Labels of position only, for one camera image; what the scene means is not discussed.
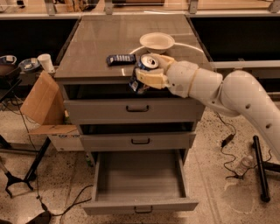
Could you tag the black floor stand right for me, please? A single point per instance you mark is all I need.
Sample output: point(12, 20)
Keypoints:
point(263, 166)

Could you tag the grey drawer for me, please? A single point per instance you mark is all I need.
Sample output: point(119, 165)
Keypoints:
point(139, 141)
point(111, 111)
point(139, 182)

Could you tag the brown cardboard box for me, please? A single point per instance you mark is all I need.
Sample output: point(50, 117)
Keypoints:
point(44, 105)

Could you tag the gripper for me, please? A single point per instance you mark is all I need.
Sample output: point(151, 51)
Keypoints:
point(181, 78)

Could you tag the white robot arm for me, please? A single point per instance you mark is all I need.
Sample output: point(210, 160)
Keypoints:
point(238, 93)

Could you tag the white paper cup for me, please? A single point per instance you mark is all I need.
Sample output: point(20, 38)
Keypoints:
point(46, 62)

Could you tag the grey top drawer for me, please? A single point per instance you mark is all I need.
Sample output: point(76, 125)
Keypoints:
point(111, 111)

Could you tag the grey drawer cabinet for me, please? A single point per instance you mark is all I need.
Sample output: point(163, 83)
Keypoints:
point(83, 73)

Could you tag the blue pepsi can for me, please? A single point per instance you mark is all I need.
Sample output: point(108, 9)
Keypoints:
point(147, 63)

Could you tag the dark blue snack packet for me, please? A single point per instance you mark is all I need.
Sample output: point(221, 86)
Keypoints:
point(121, 59)

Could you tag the clear plastic water bottle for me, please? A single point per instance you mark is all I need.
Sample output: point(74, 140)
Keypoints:
point(244, 165)

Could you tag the white paper bowl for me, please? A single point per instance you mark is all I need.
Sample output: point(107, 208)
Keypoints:
point(157, 42)

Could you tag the grey middle drawer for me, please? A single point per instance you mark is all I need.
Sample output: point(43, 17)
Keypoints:
point(139, 141)

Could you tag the grey bottom drawer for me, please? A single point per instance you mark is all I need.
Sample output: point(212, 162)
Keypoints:
point(139, 182)

